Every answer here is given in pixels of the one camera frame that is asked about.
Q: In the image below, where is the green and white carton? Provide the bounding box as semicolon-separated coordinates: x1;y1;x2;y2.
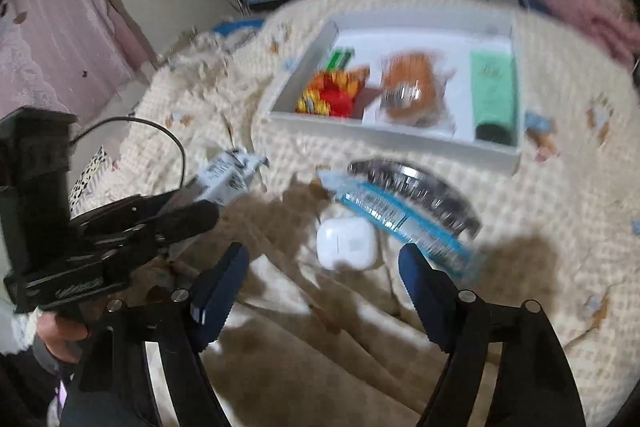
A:
324;48;355;74

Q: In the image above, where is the pink curtain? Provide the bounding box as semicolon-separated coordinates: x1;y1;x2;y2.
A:
0;0;153;130

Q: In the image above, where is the white cow print packet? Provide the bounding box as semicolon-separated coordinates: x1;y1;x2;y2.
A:
192;147;271;204

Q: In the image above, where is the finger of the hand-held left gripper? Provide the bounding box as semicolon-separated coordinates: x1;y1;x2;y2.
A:
149;200;221;249
131;186;202;214

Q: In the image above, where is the blue striped snack packet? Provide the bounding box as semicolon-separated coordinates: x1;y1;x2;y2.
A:
316;169;487;281

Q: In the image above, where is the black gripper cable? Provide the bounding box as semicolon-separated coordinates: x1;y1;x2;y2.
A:
69;116;187;190

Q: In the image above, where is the red and yellow snack packet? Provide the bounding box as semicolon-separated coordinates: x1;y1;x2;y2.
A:
295;65;372;118

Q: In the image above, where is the pink folded blanket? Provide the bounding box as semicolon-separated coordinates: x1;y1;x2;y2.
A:
520;0;640;68

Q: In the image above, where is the green tube with black cap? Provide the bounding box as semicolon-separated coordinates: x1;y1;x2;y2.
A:
469;50;519;146

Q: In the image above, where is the person's left hand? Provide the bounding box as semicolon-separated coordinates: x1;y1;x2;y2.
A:
34;310;93;364

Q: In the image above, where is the checked bear print blanket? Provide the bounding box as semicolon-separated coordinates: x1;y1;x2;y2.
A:
70;0;640;427

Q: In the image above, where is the orange bread packet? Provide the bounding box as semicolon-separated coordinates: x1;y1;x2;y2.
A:
376;51;457;134

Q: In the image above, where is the white earbuds case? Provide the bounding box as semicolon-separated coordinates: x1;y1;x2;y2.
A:
315;216;379;272

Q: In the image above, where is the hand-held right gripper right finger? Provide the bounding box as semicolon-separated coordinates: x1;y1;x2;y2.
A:
398;243;587;427

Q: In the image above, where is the white cardboard box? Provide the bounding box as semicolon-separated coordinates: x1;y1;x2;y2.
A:
269;19;524;178

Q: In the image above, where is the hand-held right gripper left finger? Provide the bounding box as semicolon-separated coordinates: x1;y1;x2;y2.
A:
60;243;250;427

